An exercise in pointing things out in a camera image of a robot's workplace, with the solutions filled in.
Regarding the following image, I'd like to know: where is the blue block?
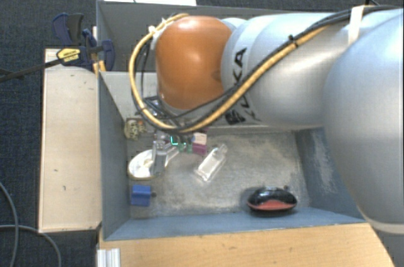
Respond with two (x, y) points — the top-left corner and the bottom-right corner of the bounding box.
(130, 184), (157, 207)

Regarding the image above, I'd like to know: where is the black and red computer mouse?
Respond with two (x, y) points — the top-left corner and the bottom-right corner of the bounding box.
(246, 186), (299, 213)

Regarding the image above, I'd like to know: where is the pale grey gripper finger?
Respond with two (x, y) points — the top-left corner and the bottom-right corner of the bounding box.
(151, 139), (168, 177)

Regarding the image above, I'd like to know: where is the pale wood board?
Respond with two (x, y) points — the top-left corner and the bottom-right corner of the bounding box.
(37, 49), (103, 234)

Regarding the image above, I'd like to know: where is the purple and white box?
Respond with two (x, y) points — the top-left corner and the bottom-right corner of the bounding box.
(191, 132), (209, 157)

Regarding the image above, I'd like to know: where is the clear glass bottle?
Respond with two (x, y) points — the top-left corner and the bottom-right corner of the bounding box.
(193, 143), (229, 182)

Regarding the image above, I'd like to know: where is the grey metal bin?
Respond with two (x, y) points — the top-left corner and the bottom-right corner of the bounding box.
(95, 0), (367, 242)

